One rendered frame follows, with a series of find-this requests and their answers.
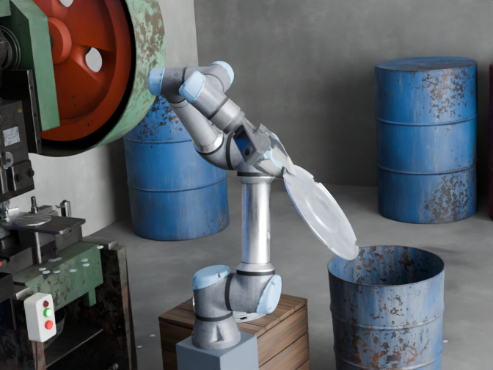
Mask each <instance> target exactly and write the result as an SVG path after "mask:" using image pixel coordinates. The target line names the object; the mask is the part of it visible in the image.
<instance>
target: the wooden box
mask: <svg viewBox="0 0 493 370"><path fill-rule="evenodd" d="M158 320H159V321H160V322H159V329H160V336H161V349H162V360H163V367H164V370H178V362H177V354H176V346H175V345H176V344H177V343H179V342H181V341H182V340H184V339H186V338H188V337H189V336H191V334H192V331H193V327H194V322H195V313H194V309H193V297H192V298H191V299H189V300H187V301H185V302H183V303H181V304H179V305H178V306H176V307H174V308H173V309H171V310H169V311H167V312H166V313H163V314H161V315H160V316H159V317H158ZM236 324H237V327H238V328H239V330H240V331H241V332H245V333H250V334H253V335H256V336H257V346H258V368H259V370H310V343H309V332H308V330H309V328H308V313H307V299H306V298H302V297H295V296H291V295H287V294H280V298H279V301H278V303H277V307H276V308H275V309H274V310H273V311H272V312H271V313H265V316H262V317H260V318H258V319H254V320H251V321H248V322H239V323H236Z"/></svg>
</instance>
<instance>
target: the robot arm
mask: <svg viewBox="0 0 493 370"><path fill-rule="evenodd" d="M233 77H234V73H233V70H232V68H231V67H230V66H229V65H228V64H227V63H226V62H222V61H216V62H213V63H211V64H210V65H209V66H204V67H175V68H166V67H163V68H153V69H152V70H151V71H150V72H149V75H148V79H147V85H148V89H149V91H150V93H151V94H152V95H158V96H161V95H163V96H164V97H165V98H166V100H167V102H168V103H169V105H170V106H171V107H172V109H173V111H174V112H175V114H176V115H177V116H178V118H179V120H180V121H181V122H182V124H183V126H184V127H185V129H186V130H187V131H188V133H189V135H190V136H191V138H192V140H191V141H192V145H193V147H194V149H195V150H196V152H198V154H200V155H201V157H203V158H204V160H206V161H207V162H209V163H211V164H212V165H214V166H216V167H218V168H221V169H223V170H237V178H238V179H239V180H240V181H241V183H242V228H241V263H240V264H239V265H238V266H237V267H236V273H234V272H230V268H229V267H228V266H226V265H215V266H208V267H206V268H203V269H201V270H199V271H197V272H196V273H195V274H194V276H193V287H192V289H193V292H194V309H195V322H194V327H193V331H192V334H191V342H192V344H193V345H194V346H195V347H197V348H199V349H205V350H220V349H226V348H229V347H232V346H234V345H236V344H237V343H238V342H239V341H240V340H241V334H240V330H239V328H238V327H237V324H236V321H235V318H234V316H233V311H237V312H248V313H271V312H272V311H273V310H274V309H275V308H276V307H277V303H278V301H279V298H280V292H281V286H282V282H281V277H280V276H279V275H275V268H274V267H273V266H272V265H271V263H270V219H271V182H272V181H273V180H274V179H275V178H276V177H277V178H281V179H284V178H283V171H281V169H282V166H283V167H286V168H287V169H288V172H289V173H290V174H291V175H293V176H294V177H295V176H296V171H295V168H294V165H293V163H292V161H291V159H290V157H289V156H288V154H287V153H286V151H285V149H284V147H283V145H282V143H281V142H280V141H279V139H278V138H277V136H276V135H275V134H273V133H271V132H270V131H269V130H268V129H267V128H266V127H265V126H263V125H262V124H260V125H259V126H258V127H257V128H256V127H255V126H253V125H252V124H251V123H250V122H249V121H248V120H247V119H246V118H245V117H244V115H245V114H244V113H243V112H242V111H240V108H239V107H238V106H237V105H236V104H235V103H233V102H232V101H231V100H230V99H229V98H228V97H227V96H226V95H225V94H224V92H225V91H226V90H228V89H229V87H230V85H231V83H232V81H233ZM222 130H224V131H222ZM231 130H232V131H234V132H230V131H231ZM265 131H266V132H265Z"/></svg>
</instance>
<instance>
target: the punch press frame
mask: <svg viewBox="0 0 493 370"><path fill-rule="evenodd" d="M0 30H1V31H2V33H3V35H4V36H5V37H6V38H7V40H8V41H9V43H10V45H11V48H12V61H11V63H10V65H9V66H8V67H7V68H5V69H2V70H12V69H32V75H33V81H34V87H35V89H34V92H35V98H36V104H37V113H38V123H39V129H40V132H43V131H47V130H49V129H52V128H56V127H58V126H60V122H59V110H58V103H57V97H56V85H55V78H54V66H53V60H52V53H51V41H50V35H49V28H48V17H47V16H46V14H45V13H44V12H43V11H42V10H41V9H40V8H39V7H38V6H37V5H36V4H35V3H34V2H33V1H32V0H0ZM98 246H99V244H95V243H89V242H76V243H74V244H72V245H70V246H68V247H66V248H64V249H62V250H60V251H58V252H57V255H56V256H54V257H53V258H52V259H56V258H62V259H61V260H57V261H48V260H47V261H44V262H42V263H41V264H32V265H31V266H28V267H27V268H25V269H22V270H21V271H19V272H16V273H15V274H13V275H12V279H13V285H17V286H26V287H29V292H30V293H29V294H33V295H34V294H36V293H43V294H50V295H51V296H52V301H53V307H54V312H55V311H57V310H59V309H60V308H62V307H63V306H65V305H67V304H68V303H70V302H72V301H74V300H75V299H77V298H79V297H80V296H82V295H83V297H84V305H85V306H88V307H90V306H92V305H94V304H95V303H96V298H95V287H97V286H99V285H100V284H102V283H103V274H102V267H101V254H100V249H98V248H97V247H98ZM85 258H87V259H88V261H85V262H82V261H81V260H83V259H85ZM50 259H51V258H50ZM83 264H89V266H82V265H83ZM44 267H45V268H46V269H45V270H42V271H41V270H39V268H44ZM71 269H76V272H70V270H71ZM57 270H59V271H60V272H57V273H53V271H57ZM44 271H50V272H49V273H47V274H43V272H44Z"/></svg>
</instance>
